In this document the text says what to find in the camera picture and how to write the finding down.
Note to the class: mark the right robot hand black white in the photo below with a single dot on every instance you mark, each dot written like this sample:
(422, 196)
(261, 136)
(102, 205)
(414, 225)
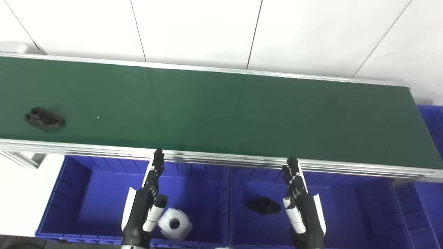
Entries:
(306, 214)

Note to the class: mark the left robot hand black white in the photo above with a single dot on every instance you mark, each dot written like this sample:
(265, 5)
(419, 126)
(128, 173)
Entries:
(138, 211)

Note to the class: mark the black flange part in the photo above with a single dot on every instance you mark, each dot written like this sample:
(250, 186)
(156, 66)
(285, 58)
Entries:
(263, 205)
(44, 119)

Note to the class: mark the blue plastic bin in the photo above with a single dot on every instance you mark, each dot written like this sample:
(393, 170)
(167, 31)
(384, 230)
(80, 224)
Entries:
(97, 200)
(353, 211)
(429, 207)

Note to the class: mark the white block part with hole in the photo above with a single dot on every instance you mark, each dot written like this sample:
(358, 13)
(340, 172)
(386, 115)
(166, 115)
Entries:
(181, 228)

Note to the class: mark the green conveyor belt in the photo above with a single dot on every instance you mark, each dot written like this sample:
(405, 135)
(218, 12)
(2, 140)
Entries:
(225, 159)
(221, 110)

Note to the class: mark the aluminium conveyor leg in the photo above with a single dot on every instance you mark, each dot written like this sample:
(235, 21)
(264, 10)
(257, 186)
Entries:
(24, 159)

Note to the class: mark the grey conveyor end cap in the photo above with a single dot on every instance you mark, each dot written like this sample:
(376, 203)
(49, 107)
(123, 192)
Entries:
(12, 47)

